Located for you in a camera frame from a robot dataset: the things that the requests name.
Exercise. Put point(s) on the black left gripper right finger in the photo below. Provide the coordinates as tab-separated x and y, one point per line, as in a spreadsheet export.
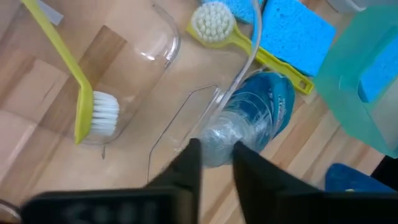
261	183

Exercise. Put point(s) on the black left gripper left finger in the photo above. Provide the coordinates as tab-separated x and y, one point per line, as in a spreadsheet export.
183	186

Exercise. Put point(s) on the blue dish soap bottle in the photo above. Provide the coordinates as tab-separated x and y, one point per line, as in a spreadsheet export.
267	102

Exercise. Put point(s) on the dark blue sponge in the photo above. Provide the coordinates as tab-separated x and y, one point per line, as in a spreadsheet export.
351	180

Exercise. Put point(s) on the yellow-green dish brush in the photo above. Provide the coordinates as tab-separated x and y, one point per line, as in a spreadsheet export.
84	102

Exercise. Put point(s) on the yellow-green round-head brush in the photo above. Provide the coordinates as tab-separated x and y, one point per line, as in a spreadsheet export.
214	21

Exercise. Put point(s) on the clear plastic bin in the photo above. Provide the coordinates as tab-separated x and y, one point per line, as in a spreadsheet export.
140	77

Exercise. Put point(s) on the green translucent plastic bin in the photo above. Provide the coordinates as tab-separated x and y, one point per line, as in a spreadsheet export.
342	93

